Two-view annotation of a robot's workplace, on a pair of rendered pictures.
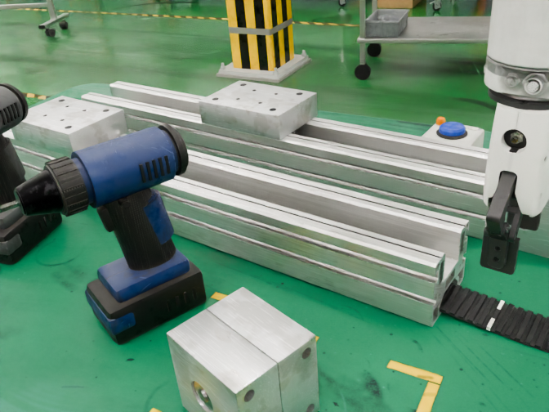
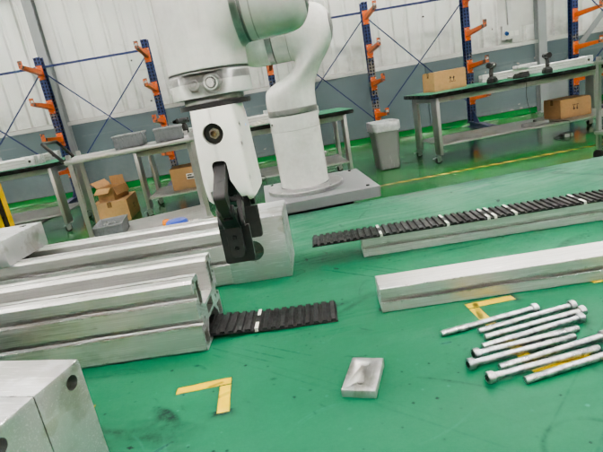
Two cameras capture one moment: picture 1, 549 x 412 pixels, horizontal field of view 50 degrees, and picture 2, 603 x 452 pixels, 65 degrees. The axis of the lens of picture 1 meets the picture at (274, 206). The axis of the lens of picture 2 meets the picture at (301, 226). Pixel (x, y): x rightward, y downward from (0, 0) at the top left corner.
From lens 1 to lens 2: 0.19 m
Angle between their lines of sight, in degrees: 35
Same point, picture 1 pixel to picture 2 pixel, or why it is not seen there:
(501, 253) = (239, 240)
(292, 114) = (18, 239)
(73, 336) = not seen: outside the picture
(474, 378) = (258, 366)
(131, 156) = not seen: outside the picture
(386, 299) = (157, 343)
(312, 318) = not seen: hidden behind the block
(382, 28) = (109, 230)
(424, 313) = (196, 338)
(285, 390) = (56, 436)
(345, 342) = (126, 396)
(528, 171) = (232, 155)
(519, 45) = (188, 52)
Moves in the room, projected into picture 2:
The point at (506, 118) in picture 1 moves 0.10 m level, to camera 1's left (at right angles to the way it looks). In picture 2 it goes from (200, 117) to (96, 137)
